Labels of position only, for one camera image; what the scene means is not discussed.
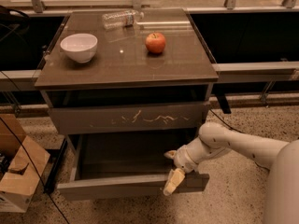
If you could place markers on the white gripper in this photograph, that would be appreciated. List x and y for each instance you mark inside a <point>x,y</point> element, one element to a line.
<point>182,161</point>

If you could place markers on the clear plastic water bottle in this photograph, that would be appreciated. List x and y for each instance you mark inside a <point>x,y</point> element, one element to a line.
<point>121,19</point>

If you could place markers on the grey drawer cabinet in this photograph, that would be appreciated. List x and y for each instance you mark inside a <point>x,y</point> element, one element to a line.
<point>123,71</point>

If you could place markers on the cardboard box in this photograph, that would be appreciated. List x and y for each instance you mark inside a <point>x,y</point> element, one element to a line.
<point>27,161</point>

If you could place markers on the black bar on floor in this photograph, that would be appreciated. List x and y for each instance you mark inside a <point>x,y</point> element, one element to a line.
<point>56,158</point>

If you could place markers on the white ceramic bowl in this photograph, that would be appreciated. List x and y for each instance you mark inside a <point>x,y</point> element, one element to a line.
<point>79,48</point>

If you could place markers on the grey top drawer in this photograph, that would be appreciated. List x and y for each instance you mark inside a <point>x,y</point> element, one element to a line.
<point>128,118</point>

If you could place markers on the grey drawer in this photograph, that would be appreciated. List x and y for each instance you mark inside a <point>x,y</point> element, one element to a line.
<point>116,165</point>
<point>128,118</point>

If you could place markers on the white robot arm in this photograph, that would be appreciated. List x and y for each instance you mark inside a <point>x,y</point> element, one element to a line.
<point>281,158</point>

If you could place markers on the black bag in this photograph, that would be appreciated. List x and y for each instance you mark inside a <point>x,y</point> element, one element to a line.
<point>13,22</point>

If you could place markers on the red apple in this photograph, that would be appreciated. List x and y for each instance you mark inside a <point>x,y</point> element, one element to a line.
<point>155,43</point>

